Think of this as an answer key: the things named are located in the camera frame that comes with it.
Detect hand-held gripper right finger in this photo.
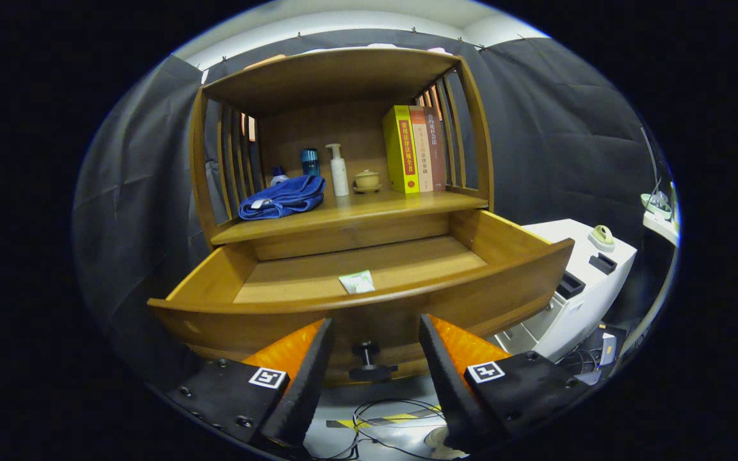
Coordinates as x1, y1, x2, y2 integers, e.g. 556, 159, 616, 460
418, 312, 600, 452

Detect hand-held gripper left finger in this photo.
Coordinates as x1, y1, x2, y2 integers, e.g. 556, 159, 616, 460
164, 317, 335, 449

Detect wooden drawer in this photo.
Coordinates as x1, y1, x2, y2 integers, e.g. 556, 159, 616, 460
147, 209, 575, 385

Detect white side cabinet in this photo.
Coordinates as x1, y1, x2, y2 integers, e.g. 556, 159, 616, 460
493, 219, 638, 362

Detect wooden countertop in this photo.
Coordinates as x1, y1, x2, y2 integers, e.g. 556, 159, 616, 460
211, 189, 490, 246

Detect wooden cabinet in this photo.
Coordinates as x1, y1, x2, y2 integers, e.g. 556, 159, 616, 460
189, 48, 496, 262

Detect yellow black floor tape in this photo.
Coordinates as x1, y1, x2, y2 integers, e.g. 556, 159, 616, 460
326, 413, 443, 430

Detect blue towel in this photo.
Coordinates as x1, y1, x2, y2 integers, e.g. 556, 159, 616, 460
238, 175, 326, 221

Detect small green white holder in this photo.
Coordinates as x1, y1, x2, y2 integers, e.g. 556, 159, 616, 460
588, 224, 616, 252

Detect white pump bottle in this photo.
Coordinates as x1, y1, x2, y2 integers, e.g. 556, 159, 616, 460
325, 143, 350, 197

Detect orange book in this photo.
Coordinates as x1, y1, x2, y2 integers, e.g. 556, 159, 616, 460
409, 106, 435, 193

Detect brown book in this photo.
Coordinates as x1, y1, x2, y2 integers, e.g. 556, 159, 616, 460
423, 106, 447, 191

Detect yellow book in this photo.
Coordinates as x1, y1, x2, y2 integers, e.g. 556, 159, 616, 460
383, 105, 421, 195

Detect black backdrop cloth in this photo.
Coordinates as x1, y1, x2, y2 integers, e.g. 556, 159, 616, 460
73, 29, 677, 385

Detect white bowl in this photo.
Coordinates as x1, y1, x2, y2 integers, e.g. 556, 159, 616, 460
641, 192, 671, 218

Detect black floor cable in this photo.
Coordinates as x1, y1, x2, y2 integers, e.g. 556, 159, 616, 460
317, 398, 453, 460

